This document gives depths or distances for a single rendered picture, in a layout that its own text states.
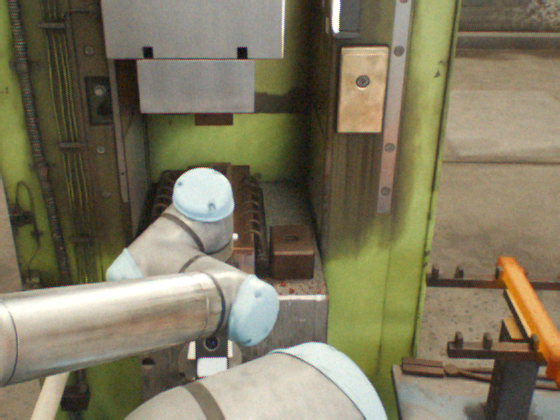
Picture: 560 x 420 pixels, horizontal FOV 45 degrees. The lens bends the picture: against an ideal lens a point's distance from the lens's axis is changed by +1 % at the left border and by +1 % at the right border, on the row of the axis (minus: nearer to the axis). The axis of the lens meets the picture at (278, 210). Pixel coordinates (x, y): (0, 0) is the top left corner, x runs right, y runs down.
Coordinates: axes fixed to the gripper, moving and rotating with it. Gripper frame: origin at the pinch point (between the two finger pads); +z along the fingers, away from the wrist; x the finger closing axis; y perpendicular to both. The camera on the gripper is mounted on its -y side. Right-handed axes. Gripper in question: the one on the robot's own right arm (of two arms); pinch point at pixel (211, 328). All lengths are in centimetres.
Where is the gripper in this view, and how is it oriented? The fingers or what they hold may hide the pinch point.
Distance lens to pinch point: 109.7
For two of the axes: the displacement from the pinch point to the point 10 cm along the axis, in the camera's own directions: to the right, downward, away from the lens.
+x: 10.0, -0.2, 0.6
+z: -0.6, -4.4, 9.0
